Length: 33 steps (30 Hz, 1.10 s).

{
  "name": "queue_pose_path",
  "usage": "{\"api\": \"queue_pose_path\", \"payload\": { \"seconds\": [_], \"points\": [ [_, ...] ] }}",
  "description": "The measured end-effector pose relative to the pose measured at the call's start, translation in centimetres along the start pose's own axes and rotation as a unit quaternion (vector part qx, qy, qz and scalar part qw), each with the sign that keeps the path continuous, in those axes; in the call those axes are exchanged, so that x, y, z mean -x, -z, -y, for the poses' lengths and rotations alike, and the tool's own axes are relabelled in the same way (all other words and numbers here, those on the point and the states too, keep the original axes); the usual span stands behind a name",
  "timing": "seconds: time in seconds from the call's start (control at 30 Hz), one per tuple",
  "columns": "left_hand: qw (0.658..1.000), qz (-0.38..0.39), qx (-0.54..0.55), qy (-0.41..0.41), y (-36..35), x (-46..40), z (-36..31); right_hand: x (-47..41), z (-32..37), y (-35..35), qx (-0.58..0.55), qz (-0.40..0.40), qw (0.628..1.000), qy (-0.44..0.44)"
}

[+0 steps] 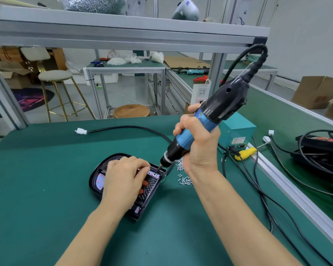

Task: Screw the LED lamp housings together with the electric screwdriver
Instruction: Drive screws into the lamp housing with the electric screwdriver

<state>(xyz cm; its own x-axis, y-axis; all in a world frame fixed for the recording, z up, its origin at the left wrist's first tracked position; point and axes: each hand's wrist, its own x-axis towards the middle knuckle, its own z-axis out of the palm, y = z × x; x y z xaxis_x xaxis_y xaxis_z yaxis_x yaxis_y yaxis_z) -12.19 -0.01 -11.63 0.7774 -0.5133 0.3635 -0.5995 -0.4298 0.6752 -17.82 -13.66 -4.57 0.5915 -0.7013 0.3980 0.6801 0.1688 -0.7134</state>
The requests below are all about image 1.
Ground person's left hand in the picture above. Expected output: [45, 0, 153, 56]
[100, 156, 152, 218]

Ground person's right hand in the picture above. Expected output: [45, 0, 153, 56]
[173, 102, 222, 178]

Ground black cover orange strips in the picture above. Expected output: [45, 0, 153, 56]
[130, 166, 167, 216]

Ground heap of small silver screws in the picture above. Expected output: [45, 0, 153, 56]
[175, 159, 194, 186]

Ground blue black electric screwdriver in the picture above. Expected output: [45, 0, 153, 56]
[159, 44, 269, 168]

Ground person's right forearm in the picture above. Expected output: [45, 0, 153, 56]
[186, 166, 302, 266]

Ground person's left forearm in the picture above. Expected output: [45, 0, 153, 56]
[55, 205, 125, 266]

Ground teal power supply box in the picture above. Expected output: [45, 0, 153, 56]
[219, 112, 257, 149]

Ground yellow plug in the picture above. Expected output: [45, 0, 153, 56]
[234, 147, 258, 161]

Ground white power strip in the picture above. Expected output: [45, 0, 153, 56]
[190, 80, 212, 104]

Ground round brown wooden stool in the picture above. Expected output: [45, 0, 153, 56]
[112, 104, 152, 119]

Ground teal hand tool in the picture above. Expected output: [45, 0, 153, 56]
[178, 68, 210, 75]

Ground green workbench white legs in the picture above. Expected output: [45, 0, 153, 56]
[225, 61, 278, 91]

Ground white crumpled bag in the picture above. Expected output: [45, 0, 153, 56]
[150, 51, 165, 64]

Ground small green workbench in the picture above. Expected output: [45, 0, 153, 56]
[83, 61, 167, 119]

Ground colourful round rug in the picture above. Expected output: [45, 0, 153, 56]
[0, 87, 55, 121]

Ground round beige stool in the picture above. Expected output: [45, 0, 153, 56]
[38, 69, 98, 122]

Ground white handheld device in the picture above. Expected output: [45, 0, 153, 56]
[171, 0, 201, 21]

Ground brown wooden cabinet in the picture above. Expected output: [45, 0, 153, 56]
[44, 48, 67, 71]

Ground open brown cardboard carton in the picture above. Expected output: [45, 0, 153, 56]
[0, 50, 37, 89]

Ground clear bag of screws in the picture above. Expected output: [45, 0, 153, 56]
[61, 0, 128, 16]

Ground aluminium shelf frame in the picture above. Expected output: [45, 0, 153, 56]
[0, 0, 270, 131]

